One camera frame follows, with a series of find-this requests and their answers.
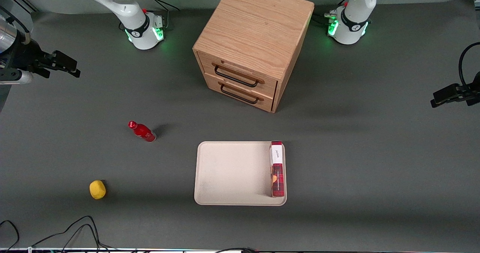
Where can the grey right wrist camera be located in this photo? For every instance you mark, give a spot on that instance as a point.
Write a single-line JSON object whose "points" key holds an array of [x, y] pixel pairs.
{"points": [[17, 77]]}

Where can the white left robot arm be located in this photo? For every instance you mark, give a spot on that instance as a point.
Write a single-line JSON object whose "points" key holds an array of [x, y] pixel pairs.
{"points": [[354, 17]]}

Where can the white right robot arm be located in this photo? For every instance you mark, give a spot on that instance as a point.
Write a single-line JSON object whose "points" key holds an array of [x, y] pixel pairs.
{"points": [[127, 9]]}

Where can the yellow lemon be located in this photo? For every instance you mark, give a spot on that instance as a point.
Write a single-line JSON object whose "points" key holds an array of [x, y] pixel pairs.
{"points": [[97, 189]]}

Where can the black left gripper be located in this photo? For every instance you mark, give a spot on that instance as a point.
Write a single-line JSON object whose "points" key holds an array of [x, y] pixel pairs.
{"points": [[466, 92]]}

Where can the red and white carton box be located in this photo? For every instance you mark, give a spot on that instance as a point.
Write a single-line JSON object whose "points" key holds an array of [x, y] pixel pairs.
{"points": [[277, 174]]}

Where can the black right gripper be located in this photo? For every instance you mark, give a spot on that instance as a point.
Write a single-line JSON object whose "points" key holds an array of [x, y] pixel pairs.
{"points": [[25, 55]]}

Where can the beige plastic tray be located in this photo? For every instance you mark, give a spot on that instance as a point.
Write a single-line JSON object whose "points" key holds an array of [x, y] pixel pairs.
{"points": [[232, 174]]}

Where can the aluminium frame profile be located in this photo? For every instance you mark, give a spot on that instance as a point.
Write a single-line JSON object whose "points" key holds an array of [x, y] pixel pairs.
{"points": [[18, 1]]}

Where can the red bottle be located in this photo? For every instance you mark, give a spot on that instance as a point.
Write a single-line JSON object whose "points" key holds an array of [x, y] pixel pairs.
{"points": [[143, 132]]}

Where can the oak wooden drawer cabinet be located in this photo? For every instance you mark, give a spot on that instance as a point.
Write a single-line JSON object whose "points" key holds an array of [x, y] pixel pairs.
{"points": [[255, 24]]}

